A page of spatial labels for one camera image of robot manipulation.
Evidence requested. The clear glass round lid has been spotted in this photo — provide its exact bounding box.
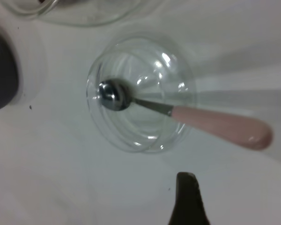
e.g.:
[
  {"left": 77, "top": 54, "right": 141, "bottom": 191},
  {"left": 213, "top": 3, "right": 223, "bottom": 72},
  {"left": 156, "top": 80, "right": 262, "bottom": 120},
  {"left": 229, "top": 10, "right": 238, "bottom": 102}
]
[{"left": 86, "top": 35, "right": 197, "bottom": 154}]

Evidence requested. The dark grey ceramic mug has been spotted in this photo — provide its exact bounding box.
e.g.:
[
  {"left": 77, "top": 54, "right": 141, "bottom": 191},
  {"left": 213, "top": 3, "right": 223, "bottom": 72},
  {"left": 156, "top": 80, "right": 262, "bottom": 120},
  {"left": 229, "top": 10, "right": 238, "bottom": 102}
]
[{"left": 0, "top": 30, "right": 23, "bottom": 113}]

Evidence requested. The clear glass handled cup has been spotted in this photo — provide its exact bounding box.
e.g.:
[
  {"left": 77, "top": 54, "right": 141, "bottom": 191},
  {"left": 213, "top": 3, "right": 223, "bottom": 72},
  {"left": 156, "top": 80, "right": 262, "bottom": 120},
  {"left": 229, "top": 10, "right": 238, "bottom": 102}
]
[{"left": 4, "top": 0, "right": 141, "bottom": 27}]

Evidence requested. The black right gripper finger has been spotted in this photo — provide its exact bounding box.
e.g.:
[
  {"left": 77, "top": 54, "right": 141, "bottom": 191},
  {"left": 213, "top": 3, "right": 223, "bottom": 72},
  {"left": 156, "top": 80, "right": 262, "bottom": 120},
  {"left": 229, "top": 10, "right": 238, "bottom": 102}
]
[{"left": 167, "top": 172, "right": 213, "bottom": 225}]

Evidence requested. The metal spoon pink handle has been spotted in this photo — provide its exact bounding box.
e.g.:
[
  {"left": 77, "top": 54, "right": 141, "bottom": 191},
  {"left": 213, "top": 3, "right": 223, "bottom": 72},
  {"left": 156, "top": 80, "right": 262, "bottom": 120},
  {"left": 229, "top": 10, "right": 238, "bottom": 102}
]
[{"left": 98, "top": 78, "right": 274, "bottom": 151}]

